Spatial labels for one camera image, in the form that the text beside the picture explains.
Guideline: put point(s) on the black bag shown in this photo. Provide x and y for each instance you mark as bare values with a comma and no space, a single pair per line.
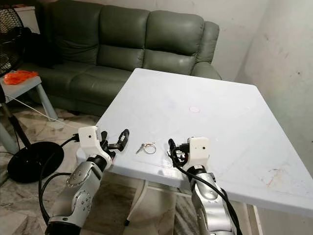
44,51

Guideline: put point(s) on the white cabinet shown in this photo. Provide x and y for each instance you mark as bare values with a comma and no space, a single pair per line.
29,19

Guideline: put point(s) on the white plastic folding table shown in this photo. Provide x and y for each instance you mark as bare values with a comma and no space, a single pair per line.
230,127

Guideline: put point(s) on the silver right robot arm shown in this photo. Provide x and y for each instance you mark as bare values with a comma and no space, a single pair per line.
210,205

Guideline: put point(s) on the black standing fan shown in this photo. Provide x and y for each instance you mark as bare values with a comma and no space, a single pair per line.
36,164

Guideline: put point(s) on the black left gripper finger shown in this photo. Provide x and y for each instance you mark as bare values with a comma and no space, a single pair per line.
124,139
104,137

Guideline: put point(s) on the green leather sofa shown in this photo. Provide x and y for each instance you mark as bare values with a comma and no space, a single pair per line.
122,34

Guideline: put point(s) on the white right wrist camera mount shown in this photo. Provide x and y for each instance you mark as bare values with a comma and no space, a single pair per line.
198,152

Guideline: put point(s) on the orange plastic bag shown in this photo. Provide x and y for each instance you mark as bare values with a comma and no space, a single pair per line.
19,77

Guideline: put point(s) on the small grey side table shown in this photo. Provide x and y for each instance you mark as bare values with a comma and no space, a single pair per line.
24,88

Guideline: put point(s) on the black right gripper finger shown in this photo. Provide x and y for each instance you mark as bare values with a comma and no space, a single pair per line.
185,142
173,152

